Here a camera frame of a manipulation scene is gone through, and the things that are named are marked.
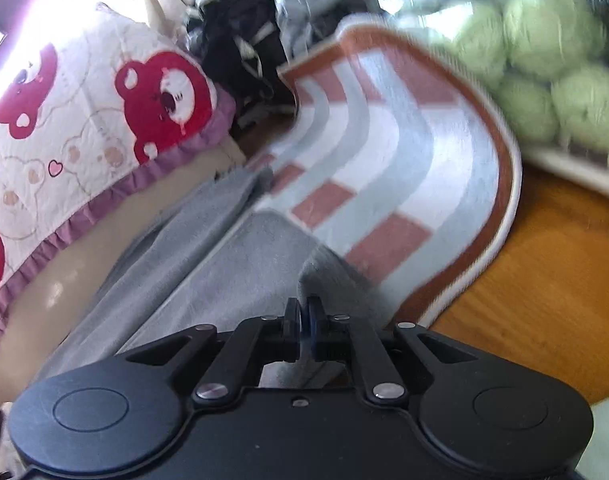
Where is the green plush cushion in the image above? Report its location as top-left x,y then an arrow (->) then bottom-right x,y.
377,0 -> 609,156

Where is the bear print quilt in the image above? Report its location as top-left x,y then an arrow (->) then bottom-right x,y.
0,8 -> 235,341

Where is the checkered red white rug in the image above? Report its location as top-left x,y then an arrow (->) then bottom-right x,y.
249,14 -> 522,326

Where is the grey garment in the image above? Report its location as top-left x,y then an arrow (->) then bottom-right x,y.
35,169 -> 394,380

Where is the beige bed base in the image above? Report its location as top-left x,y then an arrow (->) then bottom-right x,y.
0,136 -> 246,403

